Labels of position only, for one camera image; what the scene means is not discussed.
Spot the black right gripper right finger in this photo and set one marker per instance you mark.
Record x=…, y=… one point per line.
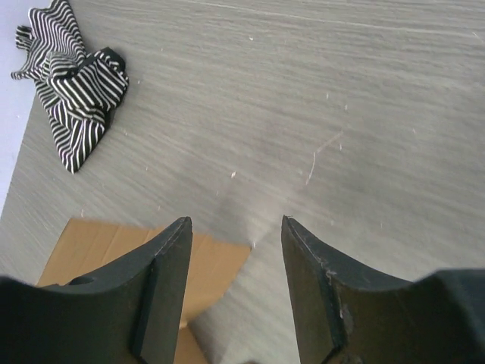
x=347, y=312

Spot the black white striped cloth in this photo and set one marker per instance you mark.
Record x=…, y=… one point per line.
x=79, y=90

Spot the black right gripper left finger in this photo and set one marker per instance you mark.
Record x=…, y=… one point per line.
x=127, y=311

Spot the brown cardboard box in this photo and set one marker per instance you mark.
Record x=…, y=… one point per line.
x=85, y=245

